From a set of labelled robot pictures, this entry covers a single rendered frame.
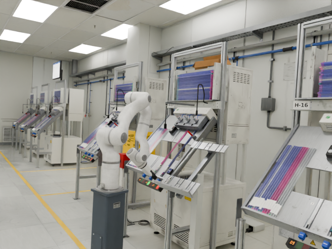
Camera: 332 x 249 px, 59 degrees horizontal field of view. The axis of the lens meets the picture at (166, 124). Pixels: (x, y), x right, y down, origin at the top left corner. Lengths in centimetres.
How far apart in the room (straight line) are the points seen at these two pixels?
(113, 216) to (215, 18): 377
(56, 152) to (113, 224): 488
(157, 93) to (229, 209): 184
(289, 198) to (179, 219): 130
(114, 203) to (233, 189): 128
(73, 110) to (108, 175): 494
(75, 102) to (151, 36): 227
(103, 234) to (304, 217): 122
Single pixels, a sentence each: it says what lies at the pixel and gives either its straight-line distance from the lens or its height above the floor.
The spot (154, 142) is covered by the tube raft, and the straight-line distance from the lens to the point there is 289.
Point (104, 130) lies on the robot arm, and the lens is 203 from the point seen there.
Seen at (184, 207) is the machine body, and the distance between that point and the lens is 273.
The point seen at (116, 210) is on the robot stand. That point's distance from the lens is 209.
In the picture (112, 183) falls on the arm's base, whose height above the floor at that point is 76.
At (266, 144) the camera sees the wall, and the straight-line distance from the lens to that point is 410.
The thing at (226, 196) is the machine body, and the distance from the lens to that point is 286.
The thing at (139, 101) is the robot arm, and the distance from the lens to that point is 215.
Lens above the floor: 122
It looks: 2 degrees down
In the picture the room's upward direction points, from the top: 3 degrees clockwise
